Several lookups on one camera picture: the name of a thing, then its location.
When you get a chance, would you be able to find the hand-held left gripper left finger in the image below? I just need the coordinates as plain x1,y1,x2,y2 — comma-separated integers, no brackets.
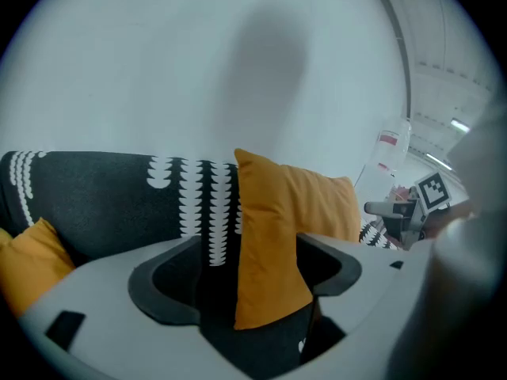
17,234,254,380

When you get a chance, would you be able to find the black white patterned sofa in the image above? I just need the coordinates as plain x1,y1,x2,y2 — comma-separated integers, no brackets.
0,150,401,371

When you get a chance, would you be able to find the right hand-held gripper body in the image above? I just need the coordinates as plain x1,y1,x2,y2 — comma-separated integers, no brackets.
391,171,452,249

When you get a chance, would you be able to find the white cabinet with red label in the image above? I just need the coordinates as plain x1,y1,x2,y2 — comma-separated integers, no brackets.
356,119,413,197

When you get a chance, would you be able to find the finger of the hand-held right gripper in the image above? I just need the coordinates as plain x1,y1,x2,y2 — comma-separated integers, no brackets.
363,200,401,216

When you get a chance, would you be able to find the pink cloth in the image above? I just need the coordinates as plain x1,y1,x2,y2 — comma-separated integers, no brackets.
390,186,417,202

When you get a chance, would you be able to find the person's right forearm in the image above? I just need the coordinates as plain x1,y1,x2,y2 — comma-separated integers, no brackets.
425,202,476,239

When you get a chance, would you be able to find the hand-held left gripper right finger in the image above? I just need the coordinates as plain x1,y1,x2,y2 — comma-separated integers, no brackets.
276,232,435,380

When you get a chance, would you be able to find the large orange pillow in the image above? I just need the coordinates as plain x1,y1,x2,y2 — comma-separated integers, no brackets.
0,218,76,318

